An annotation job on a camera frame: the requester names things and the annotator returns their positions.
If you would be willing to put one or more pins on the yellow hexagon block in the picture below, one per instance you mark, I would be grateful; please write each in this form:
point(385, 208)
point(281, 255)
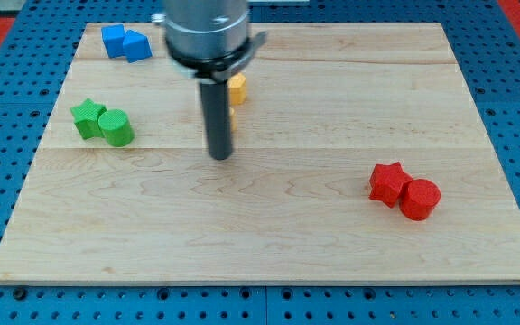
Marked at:
point(237, 89)

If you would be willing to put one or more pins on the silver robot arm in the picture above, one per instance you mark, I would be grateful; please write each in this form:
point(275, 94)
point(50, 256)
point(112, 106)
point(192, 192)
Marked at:
point(209, 40)

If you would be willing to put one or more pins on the yellow heart block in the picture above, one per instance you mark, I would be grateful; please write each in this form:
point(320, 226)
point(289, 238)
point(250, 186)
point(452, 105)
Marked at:
point(232, 119)

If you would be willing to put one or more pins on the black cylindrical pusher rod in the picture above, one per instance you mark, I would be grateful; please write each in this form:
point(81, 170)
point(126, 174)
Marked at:
point(214, 99)

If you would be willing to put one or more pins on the wooden board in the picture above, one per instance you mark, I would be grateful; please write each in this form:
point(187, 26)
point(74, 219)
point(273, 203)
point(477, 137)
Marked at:
point(325, 103)

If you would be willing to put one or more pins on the red star block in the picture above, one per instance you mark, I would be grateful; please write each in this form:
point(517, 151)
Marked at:
point(387, 183)

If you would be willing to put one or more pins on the green cylinder block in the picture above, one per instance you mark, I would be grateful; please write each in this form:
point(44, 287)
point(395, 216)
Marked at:
point(115, 127)

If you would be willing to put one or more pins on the red cylinder block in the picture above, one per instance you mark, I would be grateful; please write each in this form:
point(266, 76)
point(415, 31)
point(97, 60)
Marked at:
point(420, 198)

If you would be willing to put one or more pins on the blue pentagon block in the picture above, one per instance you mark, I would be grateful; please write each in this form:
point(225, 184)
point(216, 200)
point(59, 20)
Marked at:
point(136, 46)

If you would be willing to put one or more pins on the green star block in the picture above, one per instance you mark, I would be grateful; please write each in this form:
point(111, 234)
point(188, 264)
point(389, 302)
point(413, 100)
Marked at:
point(86, 116)

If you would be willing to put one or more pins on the blue cube block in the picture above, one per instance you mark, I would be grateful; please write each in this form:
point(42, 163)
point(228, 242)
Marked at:
point(113, 37)

